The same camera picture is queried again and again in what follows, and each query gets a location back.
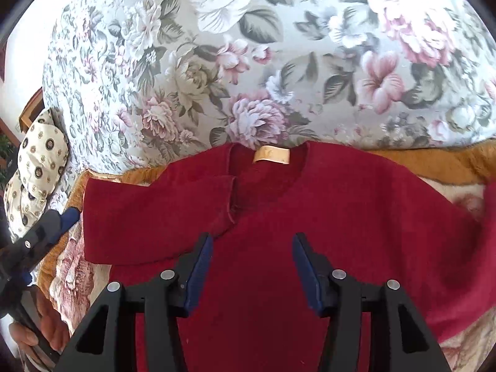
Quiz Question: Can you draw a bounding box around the floral fabric sofa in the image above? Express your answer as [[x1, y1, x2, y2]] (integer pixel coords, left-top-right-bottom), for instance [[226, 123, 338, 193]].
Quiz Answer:
[[41, 0, 496, 218]]

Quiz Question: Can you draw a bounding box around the plush flower-print mat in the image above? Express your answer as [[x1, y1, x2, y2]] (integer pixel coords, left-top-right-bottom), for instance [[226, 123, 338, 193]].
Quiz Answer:
[[33, 139, 496, 372]]

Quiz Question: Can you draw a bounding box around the wooden chair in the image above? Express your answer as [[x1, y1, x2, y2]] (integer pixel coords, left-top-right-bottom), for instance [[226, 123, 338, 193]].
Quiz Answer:
[[19, 87, 46, 132]]

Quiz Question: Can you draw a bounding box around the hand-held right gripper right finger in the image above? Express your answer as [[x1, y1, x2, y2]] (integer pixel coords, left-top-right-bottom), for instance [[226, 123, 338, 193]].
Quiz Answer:
[[291, 232, 452, 372]]

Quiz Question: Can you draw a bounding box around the person's left hand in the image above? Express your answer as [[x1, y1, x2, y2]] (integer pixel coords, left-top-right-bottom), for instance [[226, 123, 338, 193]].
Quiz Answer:
[[8, 290, 71, 372]]

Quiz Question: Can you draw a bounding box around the red knit sweater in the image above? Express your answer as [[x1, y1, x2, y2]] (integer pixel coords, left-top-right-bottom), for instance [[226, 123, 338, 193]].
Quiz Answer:
[[82, 141, 496, 372]]

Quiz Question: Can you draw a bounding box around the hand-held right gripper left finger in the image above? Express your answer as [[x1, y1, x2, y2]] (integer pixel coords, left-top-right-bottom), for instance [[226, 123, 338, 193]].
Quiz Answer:
[[54, 232, 215, 372]]

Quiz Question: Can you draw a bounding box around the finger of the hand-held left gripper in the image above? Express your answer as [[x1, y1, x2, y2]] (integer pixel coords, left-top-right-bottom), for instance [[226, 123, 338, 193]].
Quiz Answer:
[[0, 207, 81, 277]]

